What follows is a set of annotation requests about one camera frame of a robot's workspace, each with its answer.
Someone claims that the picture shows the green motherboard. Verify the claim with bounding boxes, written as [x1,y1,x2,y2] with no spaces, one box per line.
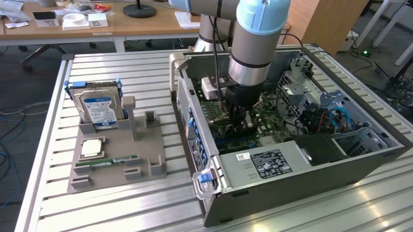
[192,82,297,155]

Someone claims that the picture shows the silver disk bay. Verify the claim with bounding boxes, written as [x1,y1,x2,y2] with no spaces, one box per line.
[330,125,390,159]

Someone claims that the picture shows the silver CPU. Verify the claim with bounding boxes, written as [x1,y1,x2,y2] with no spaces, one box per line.
[78,139,104,156]

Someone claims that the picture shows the black round lamp base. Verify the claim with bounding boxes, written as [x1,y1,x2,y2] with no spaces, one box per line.
[121,0,157,18]

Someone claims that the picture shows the silver chipset heatsink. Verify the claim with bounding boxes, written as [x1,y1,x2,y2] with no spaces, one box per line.
[257,135,279,146]

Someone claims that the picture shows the black cable behind case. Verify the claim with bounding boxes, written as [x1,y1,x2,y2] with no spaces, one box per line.
[279,33,326,55]

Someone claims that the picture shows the grey power supply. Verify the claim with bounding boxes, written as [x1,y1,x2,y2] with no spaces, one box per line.
[211,141,312,189]

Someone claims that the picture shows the black wire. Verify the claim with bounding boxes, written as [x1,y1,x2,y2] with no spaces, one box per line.
[281,113,305,136]

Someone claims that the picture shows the blue wire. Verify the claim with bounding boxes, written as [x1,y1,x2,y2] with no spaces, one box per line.
[328,105,356,133]

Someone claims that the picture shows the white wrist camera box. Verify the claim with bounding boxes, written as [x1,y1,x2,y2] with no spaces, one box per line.
[200,76,228,101]

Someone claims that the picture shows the grey parts rack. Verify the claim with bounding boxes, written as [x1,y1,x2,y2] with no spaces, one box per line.
[65,95,168,194]

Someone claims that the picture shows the black and white box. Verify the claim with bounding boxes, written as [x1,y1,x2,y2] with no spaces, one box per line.
[31,11,60,28]

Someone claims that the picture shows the blue floor cable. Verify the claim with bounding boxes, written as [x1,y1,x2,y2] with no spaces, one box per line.
[0,115,25,209]

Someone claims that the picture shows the open grey PC case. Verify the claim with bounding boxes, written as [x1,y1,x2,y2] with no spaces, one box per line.
[168,43,407,228]

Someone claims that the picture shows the hard disk with blue carrier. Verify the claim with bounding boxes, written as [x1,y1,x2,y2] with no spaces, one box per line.
[64,78,125,128]

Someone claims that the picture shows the red wire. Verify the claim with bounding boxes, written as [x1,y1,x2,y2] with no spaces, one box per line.
[315,108,326,133]

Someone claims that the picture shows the white paper stack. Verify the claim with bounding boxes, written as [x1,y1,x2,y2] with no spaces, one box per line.
[173,11,201,30]

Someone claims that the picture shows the black graphics card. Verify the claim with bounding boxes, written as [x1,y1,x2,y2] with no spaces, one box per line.
[216,122,259,142]

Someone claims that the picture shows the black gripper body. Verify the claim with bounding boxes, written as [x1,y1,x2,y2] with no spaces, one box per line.
[224,83,264,110]

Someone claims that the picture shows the white tape roll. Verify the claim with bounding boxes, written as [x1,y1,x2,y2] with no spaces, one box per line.
[62,13,85,25]

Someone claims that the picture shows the wooden cabinet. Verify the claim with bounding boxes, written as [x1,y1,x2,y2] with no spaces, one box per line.
[283,0,370,57]

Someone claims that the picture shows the white floor cable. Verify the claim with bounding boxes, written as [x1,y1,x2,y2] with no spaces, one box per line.
[0,101,49,116]

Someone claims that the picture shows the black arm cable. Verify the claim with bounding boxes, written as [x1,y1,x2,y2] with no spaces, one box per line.
[211,0,225,98]

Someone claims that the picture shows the CPU socket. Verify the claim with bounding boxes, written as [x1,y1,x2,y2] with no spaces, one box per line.
[211,101,233,123]

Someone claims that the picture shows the green RAM stick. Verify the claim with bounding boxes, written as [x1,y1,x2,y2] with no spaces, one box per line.
[74,155,138,168]

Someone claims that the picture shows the white table frame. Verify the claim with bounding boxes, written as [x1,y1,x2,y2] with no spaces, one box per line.
[352,0,413,66]

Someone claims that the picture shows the red and white card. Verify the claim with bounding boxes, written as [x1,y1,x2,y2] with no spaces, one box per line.
[3,21,29,29]

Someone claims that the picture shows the white labelled box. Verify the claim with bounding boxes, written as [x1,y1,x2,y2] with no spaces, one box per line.
[86,13,108,29]

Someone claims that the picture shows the black plastic shroud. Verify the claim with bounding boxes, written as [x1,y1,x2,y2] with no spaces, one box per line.
[292,132,351,167]

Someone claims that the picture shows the wooden office desk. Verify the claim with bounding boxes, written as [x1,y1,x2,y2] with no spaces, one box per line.
[113,1,203,53]
[0,2,116,53]

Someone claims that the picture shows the black chair base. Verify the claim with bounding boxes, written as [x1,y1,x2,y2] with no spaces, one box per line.
[18,43,65,71]

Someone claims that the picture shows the flat white box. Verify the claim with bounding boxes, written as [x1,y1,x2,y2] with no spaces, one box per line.
[60,20,90,31]

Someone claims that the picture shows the perforated metal cage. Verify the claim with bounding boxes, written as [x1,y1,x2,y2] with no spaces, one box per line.
[275,52,327,117]

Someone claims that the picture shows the clear plastic bag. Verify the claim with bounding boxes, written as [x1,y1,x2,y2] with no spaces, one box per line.
[0,0,31,23]

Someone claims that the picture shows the white box with red dot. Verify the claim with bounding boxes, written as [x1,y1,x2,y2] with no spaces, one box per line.
[342,29,359,52]

